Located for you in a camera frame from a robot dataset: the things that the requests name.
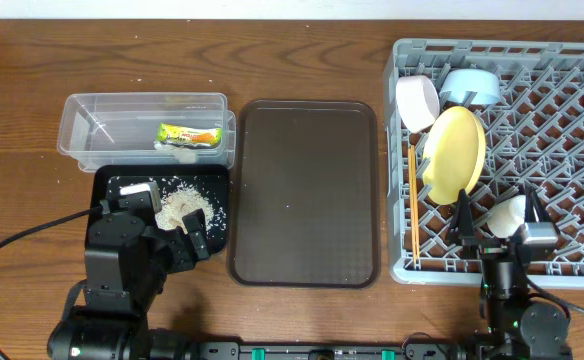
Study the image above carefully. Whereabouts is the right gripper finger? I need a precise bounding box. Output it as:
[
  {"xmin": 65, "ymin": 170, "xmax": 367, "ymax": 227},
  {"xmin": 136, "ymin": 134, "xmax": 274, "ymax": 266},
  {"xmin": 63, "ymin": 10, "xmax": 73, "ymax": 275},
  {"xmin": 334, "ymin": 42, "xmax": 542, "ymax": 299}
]
[
  {"xmin": 451, "ymin": 189, "xmax": 475, "ymax": 245},
  {"xmin": 524, "ymin": 187, "xmax": 552, "ymax": 223}
]

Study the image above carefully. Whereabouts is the white rice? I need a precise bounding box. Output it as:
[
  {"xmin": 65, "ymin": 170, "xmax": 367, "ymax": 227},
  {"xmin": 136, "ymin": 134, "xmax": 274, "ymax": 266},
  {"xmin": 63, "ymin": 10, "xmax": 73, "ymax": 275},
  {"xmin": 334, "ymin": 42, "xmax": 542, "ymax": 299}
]
[{"xmin": 116, "ymin": 174, "xmax": 228, "ymax": 236}]

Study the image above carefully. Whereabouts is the small white green cup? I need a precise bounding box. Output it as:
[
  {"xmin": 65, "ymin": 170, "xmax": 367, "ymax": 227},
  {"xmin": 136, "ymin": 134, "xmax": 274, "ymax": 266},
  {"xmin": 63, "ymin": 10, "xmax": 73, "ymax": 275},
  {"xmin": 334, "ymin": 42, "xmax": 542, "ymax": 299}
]
[{"xmin": 487, "ymin": 195, "xmax": 526, "ymax": 238}]

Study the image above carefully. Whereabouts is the yellow plate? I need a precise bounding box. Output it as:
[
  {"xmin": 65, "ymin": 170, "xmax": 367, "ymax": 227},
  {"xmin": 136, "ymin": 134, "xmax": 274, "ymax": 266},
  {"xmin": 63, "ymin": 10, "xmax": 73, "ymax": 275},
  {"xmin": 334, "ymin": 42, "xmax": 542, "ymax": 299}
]
[{"xmin": 422, "ymin": 106, "xmax": 486, "ymax": 205}]

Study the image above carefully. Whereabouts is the white tissue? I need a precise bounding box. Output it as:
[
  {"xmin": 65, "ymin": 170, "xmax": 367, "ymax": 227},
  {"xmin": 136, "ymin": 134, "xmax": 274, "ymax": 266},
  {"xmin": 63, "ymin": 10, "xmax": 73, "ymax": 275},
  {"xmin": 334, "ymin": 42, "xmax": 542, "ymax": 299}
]
[{"xmin": 154, "ymin": 142, "xmax": 198, "ymax": 164}]

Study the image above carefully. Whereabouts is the green snack wrapper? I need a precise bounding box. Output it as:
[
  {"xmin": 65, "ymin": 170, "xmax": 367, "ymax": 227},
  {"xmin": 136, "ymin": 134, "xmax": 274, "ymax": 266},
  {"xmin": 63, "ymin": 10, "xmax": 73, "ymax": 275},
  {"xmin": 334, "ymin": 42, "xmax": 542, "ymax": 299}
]
[{"xmin": 155, "ymin": 123, "xmax": 223, "ymax": 148}]

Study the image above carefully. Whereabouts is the wooden chopstick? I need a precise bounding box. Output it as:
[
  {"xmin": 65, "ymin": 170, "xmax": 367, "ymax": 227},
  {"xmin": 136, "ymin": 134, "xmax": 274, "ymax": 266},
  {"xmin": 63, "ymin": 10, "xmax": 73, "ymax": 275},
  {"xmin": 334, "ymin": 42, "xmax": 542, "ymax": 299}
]
[
  {"xmin": 409, "ymin": 145, "xmax": 420, "ymax": 264},
  {"xmin": 408, "ymin": 145, "xmax": 419, "ymax": 264}
]

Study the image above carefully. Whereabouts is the white pink bowl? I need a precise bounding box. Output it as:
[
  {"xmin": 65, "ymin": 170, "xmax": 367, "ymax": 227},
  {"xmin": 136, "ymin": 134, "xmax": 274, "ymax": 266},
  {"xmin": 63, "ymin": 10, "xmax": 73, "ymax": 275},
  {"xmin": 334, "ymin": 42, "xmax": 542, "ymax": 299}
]
[{"xmin": 395, "ymin": 75, "xmax": 440, "ymax": 133}]

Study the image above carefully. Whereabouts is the blue bowl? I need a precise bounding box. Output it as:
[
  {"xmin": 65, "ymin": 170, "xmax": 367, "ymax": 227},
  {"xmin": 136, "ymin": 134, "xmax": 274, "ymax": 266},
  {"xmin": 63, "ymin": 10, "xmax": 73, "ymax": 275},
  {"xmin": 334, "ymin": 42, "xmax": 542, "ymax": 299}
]
[{"xmin": 439, "ymin": 69, "xmax": 500, "ymax": 106}]

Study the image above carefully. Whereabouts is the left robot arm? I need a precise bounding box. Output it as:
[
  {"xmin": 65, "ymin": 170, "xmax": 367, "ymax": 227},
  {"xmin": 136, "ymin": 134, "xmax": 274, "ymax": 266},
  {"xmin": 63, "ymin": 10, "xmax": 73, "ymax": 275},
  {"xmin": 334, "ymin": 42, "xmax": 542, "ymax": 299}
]
[{"xmin": 47, "ymin": 209, "xmax": 211, "ymax": 360}]

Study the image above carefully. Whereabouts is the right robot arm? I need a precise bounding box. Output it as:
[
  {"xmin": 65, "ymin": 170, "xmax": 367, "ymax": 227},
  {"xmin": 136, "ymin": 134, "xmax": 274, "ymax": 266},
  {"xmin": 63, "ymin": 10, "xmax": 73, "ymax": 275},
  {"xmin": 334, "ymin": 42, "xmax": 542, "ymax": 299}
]
[{"xmin": 446, "ymin": 188, "xmax": 573, "ymax": 359}]

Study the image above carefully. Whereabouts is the grey plastic dishwasher rack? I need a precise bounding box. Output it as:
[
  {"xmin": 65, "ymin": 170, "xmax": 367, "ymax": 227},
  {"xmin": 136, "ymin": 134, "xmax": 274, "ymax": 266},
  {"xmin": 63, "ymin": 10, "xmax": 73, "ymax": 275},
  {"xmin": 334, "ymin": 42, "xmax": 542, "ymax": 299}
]
[{"xmin": 383, "ymin": 38, "xmax": 584, "ymax": 290}]

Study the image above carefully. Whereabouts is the clear plastic waste bin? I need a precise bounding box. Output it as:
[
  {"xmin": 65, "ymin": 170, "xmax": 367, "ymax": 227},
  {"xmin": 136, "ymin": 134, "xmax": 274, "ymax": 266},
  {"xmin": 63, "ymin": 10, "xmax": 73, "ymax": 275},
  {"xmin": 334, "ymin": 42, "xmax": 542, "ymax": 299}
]
[{"xmin": 57, "ymin": 92, "xmax": 236, "ymax": 172}]

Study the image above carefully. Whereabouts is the black plastic tray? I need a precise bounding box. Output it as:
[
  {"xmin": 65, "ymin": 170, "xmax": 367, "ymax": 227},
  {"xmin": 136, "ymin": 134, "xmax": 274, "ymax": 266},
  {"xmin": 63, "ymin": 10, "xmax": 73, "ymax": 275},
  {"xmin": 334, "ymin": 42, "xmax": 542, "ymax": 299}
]
[{"xmin": 90, "ymin": 164, "xmax": 229, "ymax": 253}]

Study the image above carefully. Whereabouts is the dark brown serving tray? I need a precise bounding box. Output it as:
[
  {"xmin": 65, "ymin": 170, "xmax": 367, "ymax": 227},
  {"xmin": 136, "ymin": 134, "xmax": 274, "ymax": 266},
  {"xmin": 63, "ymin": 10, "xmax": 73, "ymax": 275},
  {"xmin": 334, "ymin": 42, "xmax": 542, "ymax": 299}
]
[{"xmin": 228, "ymin": 100, "xmax": 381, "ymax": 289}]

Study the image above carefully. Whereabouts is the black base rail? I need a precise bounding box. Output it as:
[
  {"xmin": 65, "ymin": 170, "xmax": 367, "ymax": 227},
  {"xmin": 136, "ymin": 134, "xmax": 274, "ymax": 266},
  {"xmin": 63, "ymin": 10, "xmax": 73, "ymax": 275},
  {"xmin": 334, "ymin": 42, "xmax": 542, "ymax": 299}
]
[{"xmin": 143, "ymin": 341, "xmax": 524, "ymax": 360}]

